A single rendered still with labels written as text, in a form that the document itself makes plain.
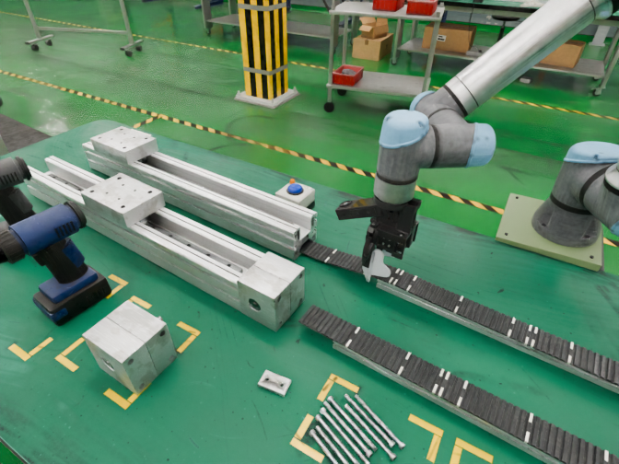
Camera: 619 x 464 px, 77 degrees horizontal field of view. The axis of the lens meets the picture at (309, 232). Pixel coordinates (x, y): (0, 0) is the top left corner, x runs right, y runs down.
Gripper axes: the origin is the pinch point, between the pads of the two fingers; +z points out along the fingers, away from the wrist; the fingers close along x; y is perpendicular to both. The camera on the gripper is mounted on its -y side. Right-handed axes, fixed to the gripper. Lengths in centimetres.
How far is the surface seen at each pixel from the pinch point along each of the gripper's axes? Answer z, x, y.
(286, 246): -0.3, -4.7, -20.0
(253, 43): 27, 242, -235
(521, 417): -0.5, -18.1, 34.2
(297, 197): -3.1, 10.6, -27.3
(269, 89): 67, 243, -220
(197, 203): -2.2, -5.0, -48.4
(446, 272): 3.0, 11.1, 14.0
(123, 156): -8, -5, -75
